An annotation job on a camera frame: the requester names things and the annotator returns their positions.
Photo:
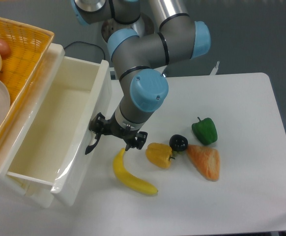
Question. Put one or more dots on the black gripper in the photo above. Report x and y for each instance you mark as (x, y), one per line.
(133, 138)

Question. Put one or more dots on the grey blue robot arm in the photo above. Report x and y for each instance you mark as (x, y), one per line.
(136, 59)

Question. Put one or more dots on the white drawer cabinet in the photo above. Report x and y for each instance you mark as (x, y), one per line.
(17, 124)

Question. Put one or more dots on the yellow banana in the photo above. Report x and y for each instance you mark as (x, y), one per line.
(128, 179)

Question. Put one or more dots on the yellow bell pepper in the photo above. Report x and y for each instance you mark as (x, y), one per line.
(159, 155)

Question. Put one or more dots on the black round toy fruit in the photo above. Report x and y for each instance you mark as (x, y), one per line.
(178, 143)

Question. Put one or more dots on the green bell pepper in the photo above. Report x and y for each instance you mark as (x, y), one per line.
(205, 131)

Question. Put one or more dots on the yellow woven basket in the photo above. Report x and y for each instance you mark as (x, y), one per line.
(28, 47)

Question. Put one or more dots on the pink peach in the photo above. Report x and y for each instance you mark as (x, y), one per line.
(5, 50)

